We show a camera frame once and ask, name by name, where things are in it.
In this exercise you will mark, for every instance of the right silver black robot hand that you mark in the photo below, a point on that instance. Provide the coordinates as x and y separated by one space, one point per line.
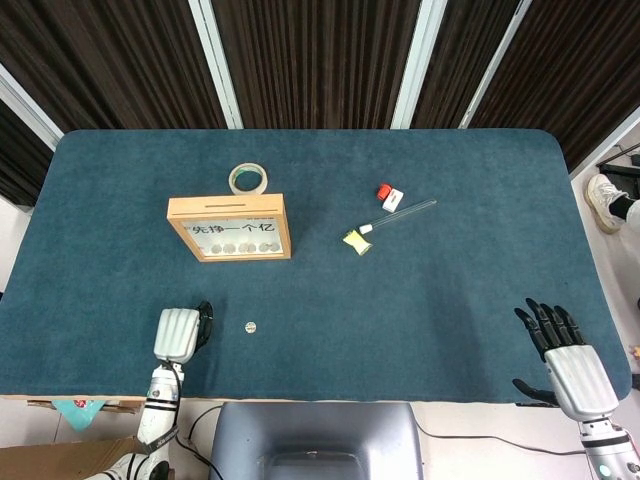
582 382

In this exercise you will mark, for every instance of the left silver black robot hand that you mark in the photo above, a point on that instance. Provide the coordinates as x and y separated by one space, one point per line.
175 335

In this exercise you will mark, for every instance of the silver coin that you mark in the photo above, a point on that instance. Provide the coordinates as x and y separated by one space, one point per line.
250 327

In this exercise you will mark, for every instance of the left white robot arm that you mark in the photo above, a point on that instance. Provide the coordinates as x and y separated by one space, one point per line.
160 415

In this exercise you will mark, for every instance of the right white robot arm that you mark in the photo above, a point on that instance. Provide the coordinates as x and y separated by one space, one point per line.
610 450

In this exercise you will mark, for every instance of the wooden coin bank box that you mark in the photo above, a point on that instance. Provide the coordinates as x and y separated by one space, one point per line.
225 206

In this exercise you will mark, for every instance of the teal plastic bag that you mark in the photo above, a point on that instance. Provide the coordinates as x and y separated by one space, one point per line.
80 412

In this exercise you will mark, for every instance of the brown cardboard box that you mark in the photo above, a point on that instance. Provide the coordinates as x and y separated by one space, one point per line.
65 457

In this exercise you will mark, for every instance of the clear tape roll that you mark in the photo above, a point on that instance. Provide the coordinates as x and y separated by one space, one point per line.
233 181

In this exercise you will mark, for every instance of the person's leg with black sock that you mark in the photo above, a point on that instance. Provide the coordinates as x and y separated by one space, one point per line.
625 207

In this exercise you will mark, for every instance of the white sneaker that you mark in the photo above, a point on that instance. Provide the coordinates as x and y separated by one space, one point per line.
602 197

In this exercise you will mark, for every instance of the blue table cloth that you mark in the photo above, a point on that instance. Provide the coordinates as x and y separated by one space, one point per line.
400 310

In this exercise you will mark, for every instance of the yellow packet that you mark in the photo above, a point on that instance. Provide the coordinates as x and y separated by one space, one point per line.
357 241

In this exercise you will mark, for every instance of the black metal stand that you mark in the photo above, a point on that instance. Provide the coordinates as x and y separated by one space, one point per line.
620 169

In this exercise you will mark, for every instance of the small white cap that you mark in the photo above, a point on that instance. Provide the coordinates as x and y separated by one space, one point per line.
366 229

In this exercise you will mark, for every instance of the dark brown pleated curtain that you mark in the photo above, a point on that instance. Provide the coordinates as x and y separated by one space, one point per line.
315 65
17 160
575 65
110 65
457 60

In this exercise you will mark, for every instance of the thin glass rod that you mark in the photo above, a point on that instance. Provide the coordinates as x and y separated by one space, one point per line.
405 212

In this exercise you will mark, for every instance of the small red cap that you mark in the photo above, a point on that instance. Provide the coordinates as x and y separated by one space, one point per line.
384 191

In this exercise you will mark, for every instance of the small white box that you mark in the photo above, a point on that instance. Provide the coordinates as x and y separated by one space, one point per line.
393 200

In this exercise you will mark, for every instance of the white window post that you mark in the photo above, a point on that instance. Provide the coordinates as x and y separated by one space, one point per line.
492 65
417 65
217 65
27 110
607 145

